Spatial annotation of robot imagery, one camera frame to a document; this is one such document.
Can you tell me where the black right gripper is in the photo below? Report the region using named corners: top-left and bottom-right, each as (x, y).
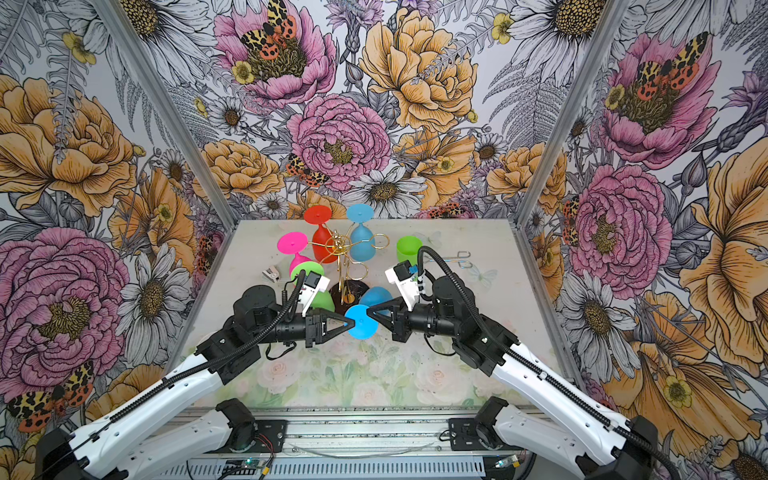
top-left (366, 294), bottom-right (460, 343)

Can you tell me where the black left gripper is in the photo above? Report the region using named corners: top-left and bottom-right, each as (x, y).
top-left (255, 305), bottom-right (356, 347)

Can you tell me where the blue wine glass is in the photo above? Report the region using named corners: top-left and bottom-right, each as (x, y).
top-left (345, 287), bottom-right (392, 340)
top-left (347, 204), bottom-right (376, 262)

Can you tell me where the green wine glass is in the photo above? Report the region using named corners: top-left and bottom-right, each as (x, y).
top-left (291, 261), bottom-right (335, 312)
top-left (395, 236), bottom-right (423, 280)

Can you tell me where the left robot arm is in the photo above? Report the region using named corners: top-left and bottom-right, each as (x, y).
top-left (34, 285), bottom-right (355, 479)

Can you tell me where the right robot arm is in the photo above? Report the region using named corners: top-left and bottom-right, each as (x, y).
top-left (367, 275), bottom-right (668, 479)

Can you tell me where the gold wine glass rack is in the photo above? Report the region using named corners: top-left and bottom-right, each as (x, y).
top-left (327, 224), bottom-right (390, 313)

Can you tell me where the red wine glass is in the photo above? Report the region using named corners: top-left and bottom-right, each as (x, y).
top-left (304, 205), bottom-right (337, 264)

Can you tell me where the pink wine glass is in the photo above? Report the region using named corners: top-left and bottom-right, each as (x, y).
top-left (277, 232), bottom-right (310, 274)

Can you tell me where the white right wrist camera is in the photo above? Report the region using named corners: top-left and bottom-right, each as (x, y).
top-left (385, 260), bottom-right (421, 311)

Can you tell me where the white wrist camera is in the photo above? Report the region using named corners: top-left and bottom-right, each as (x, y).
top-left (385, 260), bottom-right (421, 311)
top-left (298, 271), bottom-right (326, 317)

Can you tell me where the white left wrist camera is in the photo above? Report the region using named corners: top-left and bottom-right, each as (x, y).
top-left (298, 271), bottom-right (326, 317)

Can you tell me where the black corrugated left cable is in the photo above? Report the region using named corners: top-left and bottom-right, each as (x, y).
top-left (35, 269), bottom-right (308, 480)

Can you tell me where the black corrugated cable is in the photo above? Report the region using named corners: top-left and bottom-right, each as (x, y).
top-left (35, 269), bottom-right (308, 480)
top-left (416, 245), bottom-right (682, 480)

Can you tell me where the aluminium front rail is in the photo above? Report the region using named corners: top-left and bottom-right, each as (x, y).
top-left (157, 405), bottom-right (587, 479)

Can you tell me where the black corrugated right cable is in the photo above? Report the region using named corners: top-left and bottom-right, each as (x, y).
top-left (416, 245), bottom-right (682, 480)

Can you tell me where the right aluminium corner post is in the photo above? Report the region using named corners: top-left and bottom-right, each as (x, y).
top-left (515, 0), bottom-right (634, 229)

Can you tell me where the aluminium corner post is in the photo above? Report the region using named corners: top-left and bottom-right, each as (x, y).
top-left (515, 0), bottom-right (634, 229)
top-left (89, 0), bottom-right (238, 232)

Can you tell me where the left aluminium corner post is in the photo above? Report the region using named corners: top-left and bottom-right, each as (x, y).
top-left (89, 0), bottom-right (238, 232)

